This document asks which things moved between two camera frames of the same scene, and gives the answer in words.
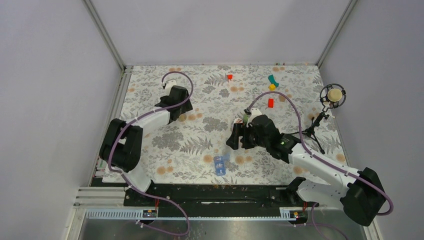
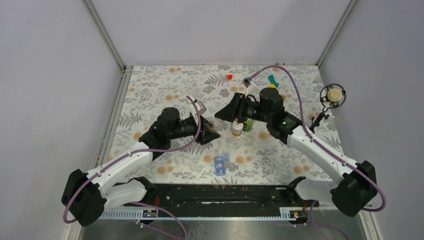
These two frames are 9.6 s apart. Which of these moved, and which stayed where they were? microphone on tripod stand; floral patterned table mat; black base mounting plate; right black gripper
Moved: right black gripper
Stayed: black base mounting plate; microphone on tripod stand; floral patterned table mat
